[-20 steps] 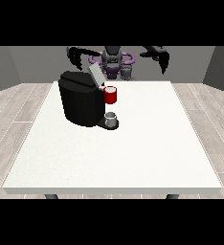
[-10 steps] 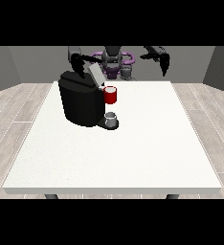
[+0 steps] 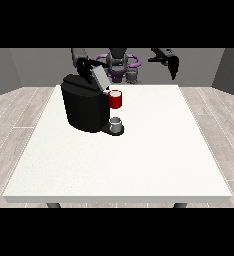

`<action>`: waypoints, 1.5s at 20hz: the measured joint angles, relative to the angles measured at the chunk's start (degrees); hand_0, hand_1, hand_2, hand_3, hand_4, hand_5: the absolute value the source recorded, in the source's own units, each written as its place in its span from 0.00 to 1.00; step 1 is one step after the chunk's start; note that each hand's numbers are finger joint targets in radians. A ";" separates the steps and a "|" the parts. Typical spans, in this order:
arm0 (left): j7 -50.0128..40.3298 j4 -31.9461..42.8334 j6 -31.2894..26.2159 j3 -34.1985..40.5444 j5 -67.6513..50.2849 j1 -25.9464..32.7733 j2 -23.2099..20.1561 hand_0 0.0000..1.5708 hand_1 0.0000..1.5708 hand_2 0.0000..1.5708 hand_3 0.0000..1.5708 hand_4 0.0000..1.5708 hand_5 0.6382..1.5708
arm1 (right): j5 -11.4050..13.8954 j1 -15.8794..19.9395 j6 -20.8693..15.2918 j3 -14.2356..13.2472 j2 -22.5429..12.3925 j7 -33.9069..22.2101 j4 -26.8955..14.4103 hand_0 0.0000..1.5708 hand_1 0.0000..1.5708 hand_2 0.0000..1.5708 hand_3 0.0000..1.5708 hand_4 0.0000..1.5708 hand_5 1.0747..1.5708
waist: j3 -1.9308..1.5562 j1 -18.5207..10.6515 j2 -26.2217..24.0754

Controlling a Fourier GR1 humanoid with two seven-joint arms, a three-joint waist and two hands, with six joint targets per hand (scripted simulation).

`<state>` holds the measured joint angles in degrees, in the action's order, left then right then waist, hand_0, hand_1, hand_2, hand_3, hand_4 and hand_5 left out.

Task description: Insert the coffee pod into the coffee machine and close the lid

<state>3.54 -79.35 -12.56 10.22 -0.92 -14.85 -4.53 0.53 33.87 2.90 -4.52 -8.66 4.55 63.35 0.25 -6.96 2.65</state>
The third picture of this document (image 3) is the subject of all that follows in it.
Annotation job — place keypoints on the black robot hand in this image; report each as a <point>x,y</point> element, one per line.
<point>173,65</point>
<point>85,68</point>

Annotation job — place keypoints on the grey robot trunk purple rings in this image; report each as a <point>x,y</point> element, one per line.
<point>117,61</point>

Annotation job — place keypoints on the small grey coffee pod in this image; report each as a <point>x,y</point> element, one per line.
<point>131,76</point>

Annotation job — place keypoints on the pale grey machine lid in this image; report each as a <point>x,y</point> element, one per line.
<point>100,78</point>

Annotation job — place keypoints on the black coffee machine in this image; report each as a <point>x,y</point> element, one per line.
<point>82,106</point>

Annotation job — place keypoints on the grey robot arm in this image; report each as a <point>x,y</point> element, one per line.
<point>79,53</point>
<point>162,51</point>

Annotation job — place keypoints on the dark table leg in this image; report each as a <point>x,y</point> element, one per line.
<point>180,205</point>
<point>53,205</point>

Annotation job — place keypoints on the small grey cup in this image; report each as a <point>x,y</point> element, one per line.
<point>115,125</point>

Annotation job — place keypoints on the red pod holder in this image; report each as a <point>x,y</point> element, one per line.
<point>115,101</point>

